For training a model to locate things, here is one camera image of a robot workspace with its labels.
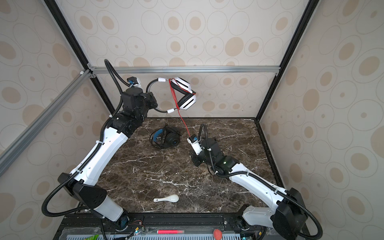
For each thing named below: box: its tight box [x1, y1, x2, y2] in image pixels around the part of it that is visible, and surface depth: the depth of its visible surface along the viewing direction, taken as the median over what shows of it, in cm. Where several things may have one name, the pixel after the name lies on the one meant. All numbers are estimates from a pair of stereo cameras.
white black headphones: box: [146, 76, 197, 114], surface depth 67 cm
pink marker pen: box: [157, 229, 185, 234], surface depth 72 cm
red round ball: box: [213, 228, 223, 240], surface depth 70 cm
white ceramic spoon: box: [153, 194, 180, 203], surface depth 83 cm
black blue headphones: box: [149, 123, 182, 149], surface depth 104 cm
